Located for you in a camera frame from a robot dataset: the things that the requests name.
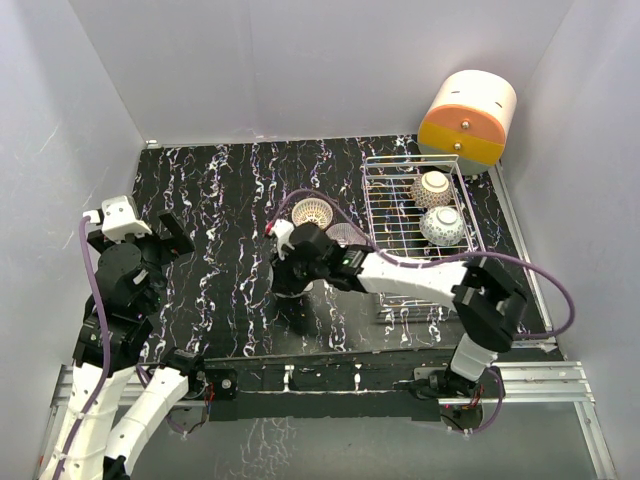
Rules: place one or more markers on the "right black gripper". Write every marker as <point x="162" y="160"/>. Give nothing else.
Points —
<point x="283" y="279"/>

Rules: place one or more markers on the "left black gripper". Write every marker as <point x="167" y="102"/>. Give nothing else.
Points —
<point x="172" y="245"/>

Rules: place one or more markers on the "purple striped bowl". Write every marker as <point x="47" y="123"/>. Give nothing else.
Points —
<point x="344" y="234"/>

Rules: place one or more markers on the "red white patterned bowl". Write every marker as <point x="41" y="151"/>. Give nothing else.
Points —
<point x="442" y="226"/>

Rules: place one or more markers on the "blue patterned white bowl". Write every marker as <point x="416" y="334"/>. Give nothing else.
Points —
<point x="432" y="189"/>

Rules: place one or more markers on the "green patterned white bowl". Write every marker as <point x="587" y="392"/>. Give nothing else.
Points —
<point x="307" y="289"/>

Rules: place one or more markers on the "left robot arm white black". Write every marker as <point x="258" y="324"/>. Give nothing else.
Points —
<point x="93" y="443"/>

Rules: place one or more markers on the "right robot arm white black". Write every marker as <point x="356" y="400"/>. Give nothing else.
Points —
<point x="487" y="301"/>

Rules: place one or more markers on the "white orange patterned bowl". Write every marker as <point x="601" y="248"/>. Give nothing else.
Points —
<point x="312" y="210"/>

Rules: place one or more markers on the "black front mounting bar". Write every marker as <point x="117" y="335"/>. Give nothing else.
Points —
<point x="339" y="385"/>

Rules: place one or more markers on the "cream orange yellow drawer cabinet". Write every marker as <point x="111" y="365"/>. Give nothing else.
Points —
<point x="470" y="117"/>

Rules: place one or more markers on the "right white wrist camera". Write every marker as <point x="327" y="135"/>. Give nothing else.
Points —
<point x="280" y="231"/>

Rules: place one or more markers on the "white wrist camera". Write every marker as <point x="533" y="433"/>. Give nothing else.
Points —
<point x="117" y="218"/>
<point x="280" y="231"/>

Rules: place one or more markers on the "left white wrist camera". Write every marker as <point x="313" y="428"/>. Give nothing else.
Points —
<point x="117" y="218"/>

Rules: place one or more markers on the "white wire dish rack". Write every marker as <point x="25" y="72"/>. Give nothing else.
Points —
<point x="393" y="217"/>

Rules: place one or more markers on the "aluminium frame rail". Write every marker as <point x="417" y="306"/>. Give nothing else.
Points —
<point x="547" y="427"/>

